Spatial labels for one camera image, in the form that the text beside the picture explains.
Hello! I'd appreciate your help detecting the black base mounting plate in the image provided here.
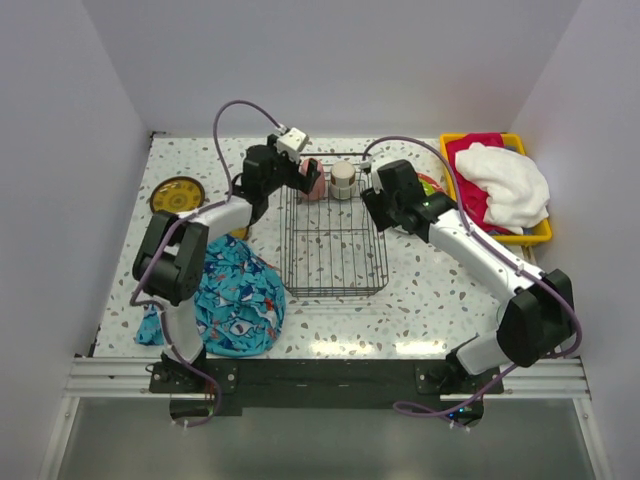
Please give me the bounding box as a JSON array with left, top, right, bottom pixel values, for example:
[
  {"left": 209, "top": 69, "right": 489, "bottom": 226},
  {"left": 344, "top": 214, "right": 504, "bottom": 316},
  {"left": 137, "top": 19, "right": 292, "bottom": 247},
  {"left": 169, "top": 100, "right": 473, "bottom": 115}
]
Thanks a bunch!
[{"left": 146, "top": 358, "right": 504, "bottom": 420}]

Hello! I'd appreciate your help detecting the purple cable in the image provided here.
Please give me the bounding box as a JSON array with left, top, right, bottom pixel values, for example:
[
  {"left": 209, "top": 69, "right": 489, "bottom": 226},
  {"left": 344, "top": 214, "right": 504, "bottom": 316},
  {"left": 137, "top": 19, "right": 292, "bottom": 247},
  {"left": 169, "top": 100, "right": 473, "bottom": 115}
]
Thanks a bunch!
[
  {"left": 362, "top": 135, "right": 585, "bottom": 430},
  {"left": 128, "top": 99, "right": 289, "bottom": 429}
]

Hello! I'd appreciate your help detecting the yellow plastic bin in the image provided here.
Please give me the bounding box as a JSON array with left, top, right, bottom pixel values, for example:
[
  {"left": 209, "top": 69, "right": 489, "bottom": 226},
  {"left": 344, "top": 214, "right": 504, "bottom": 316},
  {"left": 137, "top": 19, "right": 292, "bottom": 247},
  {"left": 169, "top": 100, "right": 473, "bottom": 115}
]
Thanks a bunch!
[{"left": 440, "top": 133, "right": 552, "bottom": 246}]

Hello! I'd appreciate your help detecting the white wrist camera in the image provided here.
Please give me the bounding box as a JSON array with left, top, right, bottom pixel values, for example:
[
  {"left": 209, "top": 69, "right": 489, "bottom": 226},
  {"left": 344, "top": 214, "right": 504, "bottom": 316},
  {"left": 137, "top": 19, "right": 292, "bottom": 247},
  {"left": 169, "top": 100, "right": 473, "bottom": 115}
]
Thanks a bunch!
[
  {"left": 275, "top": 128, "right": 309, "bottom": 160},
  {"left": 359, "top": 157, "right": 383, "bottom": 194}
]

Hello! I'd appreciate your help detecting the yellow brown plate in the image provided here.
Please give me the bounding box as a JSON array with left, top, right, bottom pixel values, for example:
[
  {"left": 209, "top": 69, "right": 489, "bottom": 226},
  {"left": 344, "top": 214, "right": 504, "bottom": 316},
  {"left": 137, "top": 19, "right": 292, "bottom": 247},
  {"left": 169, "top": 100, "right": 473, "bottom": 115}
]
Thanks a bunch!
[
  {"left": 230, "top": 226, "right": 250, "bottom": 241},
  {"left": 149, "top": 176, "right": 205, "bottom": 213}
]

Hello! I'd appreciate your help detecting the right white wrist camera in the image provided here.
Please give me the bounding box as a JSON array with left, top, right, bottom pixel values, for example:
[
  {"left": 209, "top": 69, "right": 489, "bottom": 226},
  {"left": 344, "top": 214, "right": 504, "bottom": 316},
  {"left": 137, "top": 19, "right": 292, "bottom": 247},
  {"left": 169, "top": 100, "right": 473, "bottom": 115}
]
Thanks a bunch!
[{"left": 359, "top": 157, "right": 383, "bottom": 194}]

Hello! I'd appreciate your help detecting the wire dish rack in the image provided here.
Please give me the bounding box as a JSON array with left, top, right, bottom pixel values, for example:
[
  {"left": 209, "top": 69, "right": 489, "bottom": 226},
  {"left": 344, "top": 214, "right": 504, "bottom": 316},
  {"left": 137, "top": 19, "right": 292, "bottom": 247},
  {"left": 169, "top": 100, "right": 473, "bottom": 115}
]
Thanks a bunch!
[{"left": 279, "top": 153, "right": 389, "bottom": 298}]

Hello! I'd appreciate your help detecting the pale green bowl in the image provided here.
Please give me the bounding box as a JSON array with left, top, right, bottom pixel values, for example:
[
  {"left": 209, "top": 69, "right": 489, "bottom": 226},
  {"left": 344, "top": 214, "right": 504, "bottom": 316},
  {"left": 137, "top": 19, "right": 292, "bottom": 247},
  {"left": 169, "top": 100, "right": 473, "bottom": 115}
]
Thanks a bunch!
[{"left": 496, "top": 305, "right": 505, "bottom": 327}]

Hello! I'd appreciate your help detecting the pink red cloth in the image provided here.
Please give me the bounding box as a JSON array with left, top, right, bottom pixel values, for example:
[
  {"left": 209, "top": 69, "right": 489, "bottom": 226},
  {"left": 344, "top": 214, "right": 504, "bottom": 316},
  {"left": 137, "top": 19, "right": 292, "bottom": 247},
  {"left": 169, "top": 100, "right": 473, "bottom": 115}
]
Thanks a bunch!
[{"left": 444, "top": 132, "right": 513, "bottom": 235}]

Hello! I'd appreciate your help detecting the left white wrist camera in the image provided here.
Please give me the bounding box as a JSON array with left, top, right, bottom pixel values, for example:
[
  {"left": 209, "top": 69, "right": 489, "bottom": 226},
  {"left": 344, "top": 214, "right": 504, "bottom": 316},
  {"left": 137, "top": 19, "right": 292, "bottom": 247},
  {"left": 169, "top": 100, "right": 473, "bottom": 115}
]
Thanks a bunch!
[{"left": 275, "top": 128, "right": 309, "bottom": 160}]

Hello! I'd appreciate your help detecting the white towel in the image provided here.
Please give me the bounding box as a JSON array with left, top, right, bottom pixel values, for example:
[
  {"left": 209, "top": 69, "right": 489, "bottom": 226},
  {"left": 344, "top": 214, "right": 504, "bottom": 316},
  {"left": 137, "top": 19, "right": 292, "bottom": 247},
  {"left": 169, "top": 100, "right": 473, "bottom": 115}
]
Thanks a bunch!
[{"left": 455, "top": 143, "right": 550, "bottom": 235}]

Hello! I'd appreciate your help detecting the yellow brown plate near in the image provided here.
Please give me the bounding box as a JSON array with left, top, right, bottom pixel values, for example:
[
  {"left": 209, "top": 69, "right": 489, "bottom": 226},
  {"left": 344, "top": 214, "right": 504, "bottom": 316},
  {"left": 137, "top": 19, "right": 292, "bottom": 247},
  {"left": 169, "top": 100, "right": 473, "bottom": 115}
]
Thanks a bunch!
[{"left": 230, "top": 226, "right": 250, "bottom": 241}]

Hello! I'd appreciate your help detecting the blue shark print cloth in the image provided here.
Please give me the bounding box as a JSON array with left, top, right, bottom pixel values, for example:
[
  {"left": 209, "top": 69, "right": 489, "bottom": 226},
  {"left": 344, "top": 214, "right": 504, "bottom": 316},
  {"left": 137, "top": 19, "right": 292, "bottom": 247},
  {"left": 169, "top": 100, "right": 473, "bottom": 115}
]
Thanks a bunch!
[{"left": 133, "top": 234, "right": 287, "bottom": 359}]

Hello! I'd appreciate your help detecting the pink cup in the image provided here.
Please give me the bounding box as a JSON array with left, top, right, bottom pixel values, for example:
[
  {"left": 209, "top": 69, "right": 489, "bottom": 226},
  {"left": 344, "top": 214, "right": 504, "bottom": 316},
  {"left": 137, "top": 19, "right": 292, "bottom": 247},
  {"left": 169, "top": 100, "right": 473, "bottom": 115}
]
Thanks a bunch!
[{"left": 297, "top": 156, "right": 324, "bottom": 203}]

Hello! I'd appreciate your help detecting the yellow brown plate far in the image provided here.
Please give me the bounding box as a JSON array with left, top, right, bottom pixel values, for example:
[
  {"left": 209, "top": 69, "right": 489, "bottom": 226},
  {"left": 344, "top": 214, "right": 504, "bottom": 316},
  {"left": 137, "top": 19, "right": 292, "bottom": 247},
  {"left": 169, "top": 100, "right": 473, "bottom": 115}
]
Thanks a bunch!
[{"left": 149, "top": 176, "right": 205, "bottom": 213}]

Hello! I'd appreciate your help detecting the white beige mug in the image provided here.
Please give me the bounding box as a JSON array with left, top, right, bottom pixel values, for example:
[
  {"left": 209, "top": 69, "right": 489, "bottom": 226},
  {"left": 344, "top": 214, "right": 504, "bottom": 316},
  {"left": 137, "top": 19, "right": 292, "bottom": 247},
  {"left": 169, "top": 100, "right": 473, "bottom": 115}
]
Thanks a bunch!
[{"left": 329, "top": 161, "right": 357, "bottom": 200}]

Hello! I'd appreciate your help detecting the aluminium front rail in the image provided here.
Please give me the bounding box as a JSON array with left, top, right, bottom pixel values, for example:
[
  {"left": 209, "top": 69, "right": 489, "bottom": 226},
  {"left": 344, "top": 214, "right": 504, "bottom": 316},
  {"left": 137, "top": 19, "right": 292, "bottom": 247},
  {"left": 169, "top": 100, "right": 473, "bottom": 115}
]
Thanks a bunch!
[{"left": 64, "top": 357, "right": 591, "bottom": 400}]

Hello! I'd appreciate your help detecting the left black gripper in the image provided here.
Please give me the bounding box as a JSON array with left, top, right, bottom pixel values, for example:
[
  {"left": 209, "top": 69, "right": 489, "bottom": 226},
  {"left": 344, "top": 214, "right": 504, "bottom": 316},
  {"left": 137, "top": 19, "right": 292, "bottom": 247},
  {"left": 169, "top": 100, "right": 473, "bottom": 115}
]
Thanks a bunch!
[{"left": 262, "top": 135, "right": 320, "bottom": 196}]

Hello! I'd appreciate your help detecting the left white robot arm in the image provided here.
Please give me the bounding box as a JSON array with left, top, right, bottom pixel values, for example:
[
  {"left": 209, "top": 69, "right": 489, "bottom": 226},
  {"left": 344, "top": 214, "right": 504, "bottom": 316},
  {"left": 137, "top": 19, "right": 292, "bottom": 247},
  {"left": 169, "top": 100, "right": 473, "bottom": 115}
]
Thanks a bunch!
[{"left": 131, "top": 128, "right": 320, "bottom": 392}]

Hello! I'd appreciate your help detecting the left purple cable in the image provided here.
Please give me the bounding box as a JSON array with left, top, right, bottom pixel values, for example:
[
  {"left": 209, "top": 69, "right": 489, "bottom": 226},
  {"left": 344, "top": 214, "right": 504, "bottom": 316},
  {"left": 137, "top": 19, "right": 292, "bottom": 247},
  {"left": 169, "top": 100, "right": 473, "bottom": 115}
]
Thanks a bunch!
[{"left": 128, "top": 99, "right": 289, "bottom": 429}]

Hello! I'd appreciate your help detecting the green red plate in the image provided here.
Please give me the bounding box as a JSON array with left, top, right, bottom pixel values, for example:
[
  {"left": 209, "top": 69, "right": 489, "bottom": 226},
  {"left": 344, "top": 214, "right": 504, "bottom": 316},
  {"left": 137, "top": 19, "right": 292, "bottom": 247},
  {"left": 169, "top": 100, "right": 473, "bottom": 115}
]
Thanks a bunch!
[{"left": 417, "top": 172, "right": 445, "bottom": 196}]

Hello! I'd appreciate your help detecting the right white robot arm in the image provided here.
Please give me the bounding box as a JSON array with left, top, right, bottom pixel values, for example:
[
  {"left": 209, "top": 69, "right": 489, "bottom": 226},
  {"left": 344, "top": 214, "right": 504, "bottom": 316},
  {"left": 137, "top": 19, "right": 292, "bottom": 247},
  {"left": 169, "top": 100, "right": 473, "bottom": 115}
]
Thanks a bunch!
[{"left": 361, "top": 160, "right": 576, "bottom": 393}]

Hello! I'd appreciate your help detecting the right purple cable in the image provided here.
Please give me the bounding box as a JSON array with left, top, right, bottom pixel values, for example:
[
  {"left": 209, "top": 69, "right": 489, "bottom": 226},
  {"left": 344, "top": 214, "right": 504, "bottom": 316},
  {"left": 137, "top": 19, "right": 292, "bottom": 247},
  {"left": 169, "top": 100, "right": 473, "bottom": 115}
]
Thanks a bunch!
[{"left": 362, "top": 135, "right": 585, "bottom": 430}]

